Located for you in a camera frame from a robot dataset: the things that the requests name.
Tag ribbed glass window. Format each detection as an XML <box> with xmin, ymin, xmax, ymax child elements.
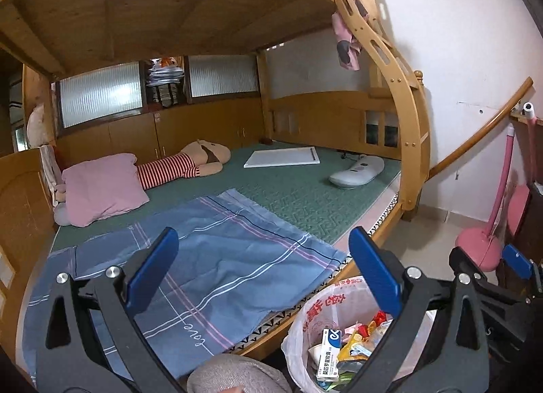
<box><xmin>58</xmin><ymin>63</ymin><xmax>144</xmax><ymax>128</ymax></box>
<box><xmin>187</xmin><ymin>54</ymin><xmax>260</xmax><ymax>99</ymax></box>

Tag pink hanging cloth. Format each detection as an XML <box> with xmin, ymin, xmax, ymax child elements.
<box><xmin>332</xmin><ymin>0</ymin><xmax>363</xmax><ymax>71</ymax></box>

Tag white flat board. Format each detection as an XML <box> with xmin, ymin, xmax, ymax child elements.
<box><xmin>243</xmin><ymin>146</ymin><xmax>320</xmax><ymax>169</ymax></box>

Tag green snack bag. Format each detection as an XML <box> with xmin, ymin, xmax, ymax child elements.
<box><xmin>326</xmin><ymin>370</ymin><xmax>366</xmax><ymax>387</ymax></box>

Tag red wrapper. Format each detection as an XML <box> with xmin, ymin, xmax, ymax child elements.
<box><xmin>358</xmin><ymin>312</ymin><xmax>388</xmax><ymax>328</ymax></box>

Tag white plastic massager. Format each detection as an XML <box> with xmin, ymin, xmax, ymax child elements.
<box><xmin>329</xmin><ymin>155</ymin><xmax>385</xmax><ymax>189</ymax></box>

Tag pink pillow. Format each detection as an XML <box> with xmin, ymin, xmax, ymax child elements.
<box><xmin>61</xmin><ymin>153</ymin><xmax>150</xmax><ymax>227</ymax></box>

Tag stack of books and papers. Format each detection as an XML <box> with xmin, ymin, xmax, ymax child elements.
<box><xmin>145</xmin><ymin>57</ymin><xmax>186</xmax><ymax>109</ymax></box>

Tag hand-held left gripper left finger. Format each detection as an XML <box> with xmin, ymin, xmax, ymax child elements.
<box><xmin>36</xmin><ymin>227</ymin><xmax>187</xmax><ymax>393</ymax></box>

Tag white paper cup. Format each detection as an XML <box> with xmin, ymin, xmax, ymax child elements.
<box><xmin>307</xmin><ymin>343</ymin><xmax>329</xmax><ymax>372</ymax></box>

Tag person's grey trousers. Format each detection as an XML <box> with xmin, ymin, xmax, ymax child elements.
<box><xmin>187</xmin><ymin>354</ymin><xmax>293</xmax><ymax>393</ymax></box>

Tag wooden handrail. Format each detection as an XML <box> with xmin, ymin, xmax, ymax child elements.
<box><xmin>428</xmin><ymin>76</ymin><xmax>534</xmax><ymax>184</ymax></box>

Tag white red-printed plastic bag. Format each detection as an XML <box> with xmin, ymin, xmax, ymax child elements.
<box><xmin>281</xmin><ymin>276</ymin><xmax>437</xmax><ymax>393</ymax></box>

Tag blue striped blanket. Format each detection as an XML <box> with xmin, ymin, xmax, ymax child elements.
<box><xmin>21</xmin><ymin>188</ymin><xmax>349</xmax><ymax>381</ymax></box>

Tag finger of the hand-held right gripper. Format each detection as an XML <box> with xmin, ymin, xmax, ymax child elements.
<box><xmin>502</xmin><ymin>244</ymin><xmax>543</xmax><ymax>294</ymax></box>
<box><xmin>449</xmin><ymin>246</ymin><xmax>543</xmax><ymax>313</ymax></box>

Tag wooden bunk bed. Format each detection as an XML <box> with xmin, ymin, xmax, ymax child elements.
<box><xmin>0</xmin><ymin>0</ymin><xmax>431</xmax><ymax>381</ymax></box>

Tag dark wooden furniture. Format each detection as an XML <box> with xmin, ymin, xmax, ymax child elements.
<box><xmin>494</xmin><ymin>111</ymin><xmax>543</xmax><ymax>292</ymax></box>

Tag striped plush doll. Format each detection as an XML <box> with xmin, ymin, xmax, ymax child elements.
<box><xmin>136</xmin><ymin>139</ymin><xmax>232</xmax><ymax>191</ymax></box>

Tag white hanging cloth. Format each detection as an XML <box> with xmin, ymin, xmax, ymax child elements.
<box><xmin>39</xmin><ymin>145</ymin><xmax>64</xmax><ymax>207</ymax></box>

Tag white cardboard box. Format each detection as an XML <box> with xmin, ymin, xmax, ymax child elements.
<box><xmin>316</xmin><ymin>327</ymin><xmax>345</xmax><ymax>379</ymax></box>

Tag plain white plastic bag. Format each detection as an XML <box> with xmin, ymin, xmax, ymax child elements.
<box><xmin>26</xmin><ymin>104</ymin><xmax>56</xmax><ymax>148</ymax></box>

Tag wooden bunk ladder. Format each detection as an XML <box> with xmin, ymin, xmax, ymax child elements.
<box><xmin>320</xmin><ymin>0</ymin><xmax>432</xmax><ymax>222</ymax></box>

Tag yellow wrapper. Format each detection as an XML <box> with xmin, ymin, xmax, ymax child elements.
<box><xmin>338</xmin><ymin>329</ymin><xmax>361</xmax><ymax>362</ymax></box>

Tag pink gooseneck stand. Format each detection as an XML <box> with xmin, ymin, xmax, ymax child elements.
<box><xmin>455</xmin><ymin>101</ymin><xmax>537</xmax><ymax>272</ymax></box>

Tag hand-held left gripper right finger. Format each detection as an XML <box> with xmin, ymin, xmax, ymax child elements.
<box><xmin>339</xmin><ymin>227</ymin><xmax>490</xmax><ymax>393</ymax></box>

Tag grey blue cushion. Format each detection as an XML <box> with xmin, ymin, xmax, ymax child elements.
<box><xmin>54</xmin><ymin>202</ymin><xmax>72</xmax><ymax>226</ymax></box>

